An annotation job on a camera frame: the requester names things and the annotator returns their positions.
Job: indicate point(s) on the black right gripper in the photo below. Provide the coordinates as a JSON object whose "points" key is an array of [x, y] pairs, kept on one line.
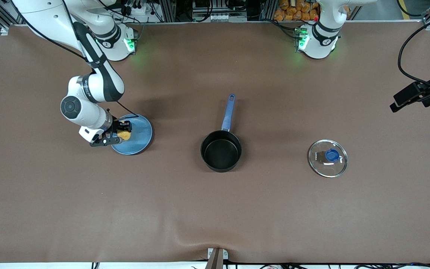
{"points": [[115, 126]]}

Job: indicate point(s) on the yellow potato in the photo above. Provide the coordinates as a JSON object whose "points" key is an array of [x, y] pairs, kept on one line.
{"points": [[124, 135]]}

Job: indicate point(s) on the glass lid with blue knob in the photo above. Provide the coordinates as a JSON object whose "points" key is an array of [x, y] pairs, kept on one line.
{"points": [[332, 155]]}

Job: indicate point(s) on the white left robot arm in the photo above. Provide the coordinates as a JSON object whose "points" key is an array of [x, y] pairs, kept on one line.
{"points": [[319, 45]]}

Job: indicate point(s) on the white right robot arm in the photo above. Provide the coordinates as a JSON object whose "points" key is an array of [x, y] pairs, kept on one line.
{"points": [[103, 84]]}

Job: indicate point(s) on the blue round plate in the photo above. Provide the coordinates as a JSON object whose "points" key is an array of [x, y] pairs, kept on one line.
{"points": [[140, 138]]}

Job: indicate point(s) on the white power strip with plugs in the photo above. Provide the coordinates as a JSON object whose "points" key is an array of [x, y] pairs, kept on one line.
{"points": [[136, 8]]}

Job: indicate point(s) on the bag of orange buns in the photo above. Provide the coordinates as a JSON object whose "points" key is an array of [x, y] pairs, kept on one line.
{"points": [[295, 10]]}

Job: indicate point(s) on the metal table clamp bracket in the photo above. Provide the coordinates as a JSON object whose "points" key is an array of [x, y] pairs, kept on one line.
{"points": [[217, 257]]}

